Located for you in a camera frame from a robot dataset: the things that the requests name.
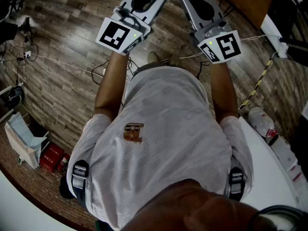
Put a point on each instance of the person's left olive shoe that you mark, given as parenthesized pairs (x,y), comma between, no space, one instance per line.
(152,58)

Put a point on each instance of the light blue plastic bag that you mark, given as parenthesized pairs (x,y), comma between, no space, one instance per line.
(21,129)

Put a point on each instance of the plain white flat box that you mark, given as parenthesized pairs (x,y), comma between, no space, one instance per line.
(284,153)

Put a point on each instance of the red fire extinguisher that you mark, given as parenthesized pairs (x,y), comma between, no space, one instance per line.
(63,161)

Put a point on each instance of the white box with red label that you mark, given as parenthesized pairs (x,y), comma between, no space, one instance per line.
(296,174)

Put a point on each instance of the small green circuit board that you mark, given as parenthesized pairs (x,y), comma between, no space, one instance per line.
(19,161)

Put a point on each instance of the clear plastic bottle red label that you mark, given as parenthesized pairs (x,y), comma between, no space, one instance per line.
(260,119)

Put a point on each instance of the person's head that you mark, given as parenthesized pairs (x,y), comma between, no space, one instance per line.
(192,206)

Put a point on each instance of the person's olive shoe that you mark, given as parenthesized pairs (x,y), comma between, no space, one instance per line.
(174,60)
(152,58)

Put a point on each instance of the person's right olive shoe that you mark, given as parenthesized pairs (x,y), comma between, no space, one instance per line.
(174,60)

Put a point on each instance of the red fire extinguisher box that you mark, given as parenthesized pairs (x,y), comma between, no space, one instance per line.
(50,156)

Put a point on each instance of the small grey cylindrical camera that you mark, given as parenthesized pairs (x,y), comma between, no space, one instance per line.
(214,31)

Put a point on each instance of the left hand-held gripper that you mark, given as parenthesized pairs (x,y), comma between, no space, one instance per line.
(113,35)

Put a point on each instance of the person's dark trousers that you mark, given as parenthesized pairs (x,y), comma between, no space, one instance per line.
(146,68)

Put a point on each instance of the white power strip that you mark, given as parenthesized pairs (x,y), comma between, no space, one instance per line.
(27,54)

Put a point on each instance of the person's left forearm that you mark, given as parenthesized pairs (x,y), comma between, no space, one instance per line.
(111,80)

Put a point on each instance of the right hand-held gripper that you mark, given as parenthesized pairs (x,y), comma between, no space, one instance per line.
(228,46)

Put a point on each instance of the person's right forearm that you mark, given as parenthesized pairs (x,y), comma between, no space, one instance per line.
(222,90)

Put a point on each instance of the black head-worn camera headset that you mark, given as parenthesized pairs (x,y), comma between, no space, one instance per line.
(284,213)

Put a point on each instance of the yellow black striped tape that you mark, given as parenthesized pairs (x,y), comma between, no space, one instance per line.
(255,86)

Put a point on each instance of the person's white T-shirt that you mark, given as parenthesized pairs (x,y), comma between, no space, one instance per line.
(168,129)

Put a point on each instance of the white paper bag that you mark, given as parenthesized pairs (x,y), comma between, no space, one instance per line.
(26,153)

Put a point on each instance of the black office chair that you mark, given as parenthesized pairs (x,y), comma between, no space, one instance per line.
(6,6)

